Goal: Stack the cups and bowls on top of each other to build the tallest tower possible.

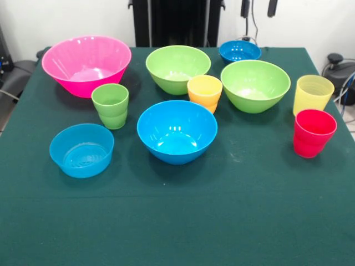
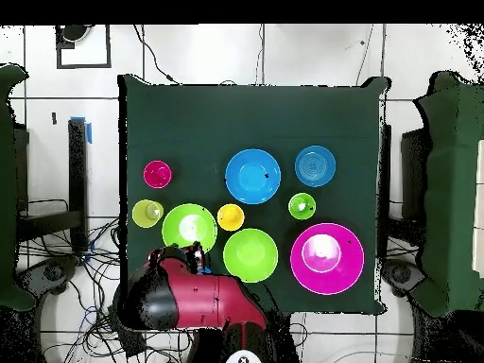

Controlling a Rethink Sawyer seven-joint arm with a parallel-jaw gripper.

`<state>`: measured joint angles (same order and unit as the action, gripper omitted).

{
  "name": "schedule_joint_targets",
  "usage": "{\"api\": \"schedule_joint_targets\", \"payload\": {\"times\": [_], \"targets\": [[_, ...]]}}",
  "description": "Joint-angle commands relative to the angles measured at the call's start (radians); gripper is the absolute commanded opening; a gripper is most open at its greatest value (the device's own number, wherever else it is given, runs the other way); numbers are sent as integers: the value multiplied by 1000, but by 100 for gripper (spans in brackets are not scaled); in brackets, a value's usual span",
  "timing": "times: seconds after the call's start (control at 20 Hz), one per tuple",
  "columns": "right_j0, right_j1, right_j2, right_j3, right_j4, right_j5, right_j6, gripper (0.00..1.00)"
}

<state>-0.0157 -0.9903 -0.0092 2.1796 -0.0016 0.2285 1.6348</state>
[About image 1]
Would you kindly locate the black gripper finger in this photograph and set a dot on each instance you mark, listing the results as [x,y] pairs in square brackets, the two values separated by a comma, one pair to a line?
[245,8]
[272,7]

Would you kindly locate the small dark blue bowl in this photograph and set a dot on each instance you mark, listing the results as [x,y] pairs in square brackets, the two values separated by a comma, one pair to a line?
[238,51]

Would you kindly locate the green bowl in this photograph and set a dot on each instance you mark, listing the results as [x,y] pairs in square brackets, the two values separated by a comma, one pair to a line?
[249,77]
[166,63]

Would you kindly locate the orange cup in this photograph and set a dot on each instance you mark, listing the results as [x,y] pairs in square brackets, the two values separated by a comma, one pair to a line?
[203,94]

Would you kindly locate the translucent yellow cup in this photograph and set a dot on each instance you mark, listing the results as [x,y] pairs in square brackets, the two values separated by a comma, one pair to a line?
[313,94]

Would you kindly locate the red cup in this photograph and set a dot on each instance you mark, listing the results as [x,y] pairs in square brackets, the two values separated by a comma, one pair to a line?
[313,144]

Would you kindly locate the large pink bowl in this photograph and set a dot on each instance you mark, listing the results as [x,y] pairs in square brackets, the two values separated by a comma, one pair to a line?
[83,55]

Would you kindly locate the green cup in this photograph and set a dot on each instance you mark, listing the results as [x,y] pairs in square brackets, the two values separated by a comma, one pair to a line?
[111,116]

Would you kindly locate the dark green tablecloth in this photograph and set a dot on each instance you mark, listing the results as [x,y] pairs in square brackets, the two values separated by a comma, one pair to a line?
[177,216]

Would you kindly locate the translucent light blue bowl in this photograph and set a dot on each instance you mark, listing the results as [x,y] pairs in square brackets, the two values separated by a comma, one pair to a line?
[83,166]

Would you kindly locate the black equipment box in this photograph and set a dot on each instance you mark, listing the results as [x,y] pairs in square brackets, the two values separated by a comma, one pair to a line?
[4,55]

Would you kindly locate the wall power socket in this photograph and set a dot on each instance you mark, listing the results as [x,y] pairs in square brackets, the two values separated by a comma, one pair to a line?
[246,38]

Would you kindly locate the black pedestal leg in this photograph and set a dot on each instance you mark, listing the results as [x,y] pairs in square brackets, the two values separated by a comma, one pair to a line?
[341,72]

